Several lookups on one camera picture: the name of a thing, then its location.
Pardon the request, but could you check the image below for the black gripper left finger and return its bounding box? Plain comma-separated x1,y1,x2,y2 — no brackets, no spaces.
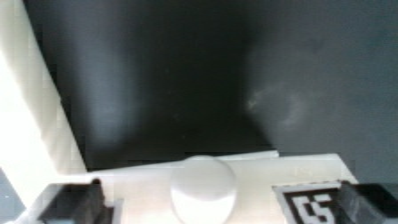
39,179,110,224

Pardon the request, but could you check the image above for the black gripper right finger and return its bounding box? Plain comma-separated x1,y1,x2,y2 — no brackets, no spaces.
336,181,398,224

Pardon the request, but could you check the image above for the white drawer cabinet box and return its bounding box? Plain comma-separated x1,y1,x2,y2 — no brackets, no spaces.
0,0,86,205

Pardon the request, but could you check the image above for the white drawer tray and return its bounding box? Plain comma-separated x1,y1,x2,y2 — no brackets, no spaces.
93,151,356,224

